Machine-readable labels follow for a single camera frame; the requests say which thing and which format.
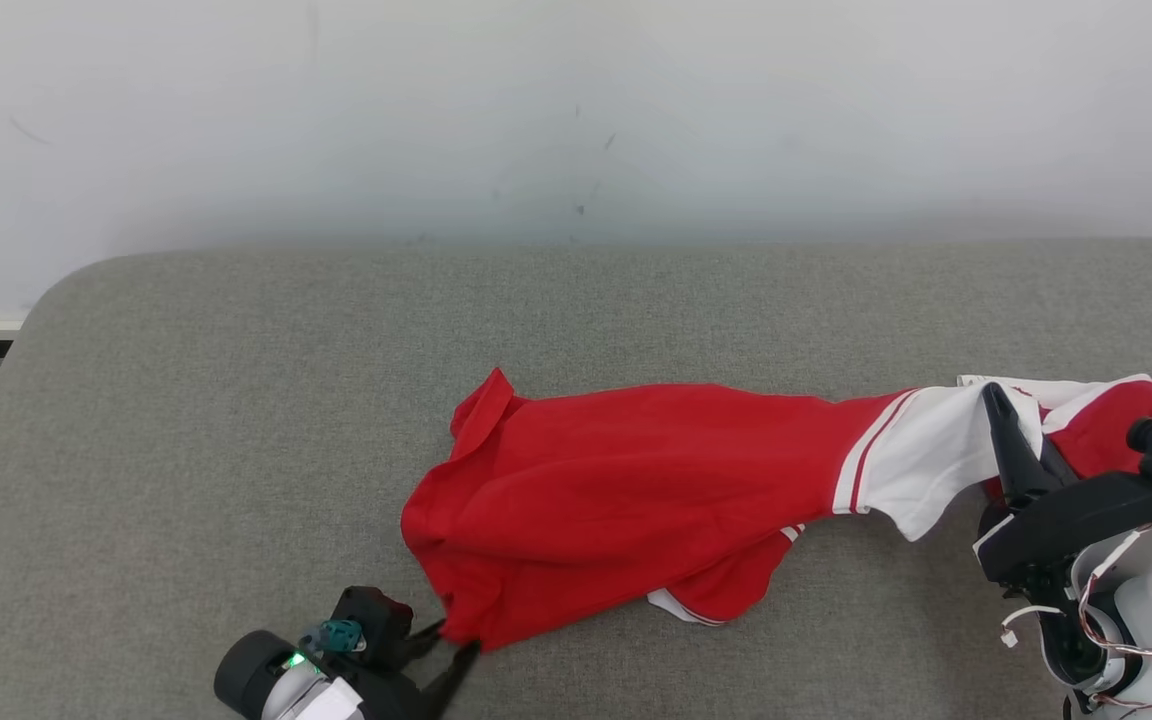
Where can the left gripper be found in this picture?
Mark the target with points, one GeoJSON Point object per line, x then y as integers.
{"type": "Point", "coordinates": [396, 695]}

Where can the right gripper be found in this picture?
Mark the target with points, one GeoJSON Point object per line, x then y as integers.
{"type": "Point", "coordinates": [1076, 520]}

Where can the red Bulls jersey shirt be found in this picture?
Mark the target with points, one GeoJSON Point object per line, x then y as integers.
{"type": "Point", "coordinates": [636, 480]}

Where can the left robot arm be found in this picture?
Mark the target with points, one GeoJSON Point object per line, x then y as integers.
{"type": "Point", "coordinates": [256, 680]}

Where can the white paper label tag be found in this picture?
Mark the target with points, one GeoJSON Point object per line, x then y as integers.
{"type": "Point", "coordinates": [331, 705]}

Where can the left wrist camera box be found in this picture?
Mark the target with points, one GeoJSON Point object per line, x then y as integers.
{"type": "Point", "coordinates": [376, 620]}

